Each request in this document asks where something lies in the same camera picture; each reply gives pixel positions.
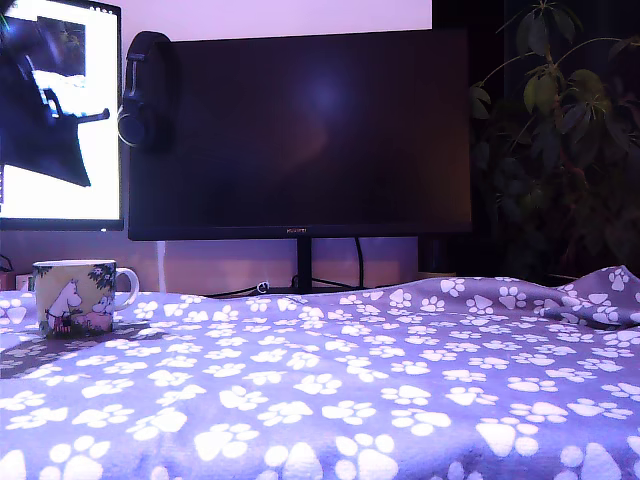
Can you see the cartoon print ceramic mug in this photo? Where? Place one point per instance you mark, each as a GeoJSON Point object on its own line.
{"type": "Point", "coordinates": [75, 280]}

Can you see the black over-ear headphones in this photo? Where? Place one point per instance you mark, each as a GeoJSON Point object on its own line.
{"type": "Point", "coordinates": [150, 100]}

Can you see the grey paw print blanket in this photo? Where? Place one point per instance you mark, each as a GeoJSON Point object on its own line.
{"type": "Point", "coordinates": [350, 380]}

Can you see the green leafy houseplant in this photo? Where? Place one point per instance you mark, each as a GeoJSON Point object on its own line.
{"type": "Point", "coordinates": [555, 150]}

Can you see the small white box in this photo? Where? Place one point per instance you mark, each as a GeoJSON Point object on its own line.
{"type": "Point", "coordinates": [24, 282]}

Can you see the lit white screen monitor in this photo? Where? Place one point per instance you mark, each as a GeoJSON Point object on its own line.
{"type": "Point", "coordinates": [102, 175]}

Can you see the large black monitor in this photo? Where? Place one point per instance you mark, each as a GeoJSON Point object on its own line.
{"type": "Point", "coordinates": [300, 140]}

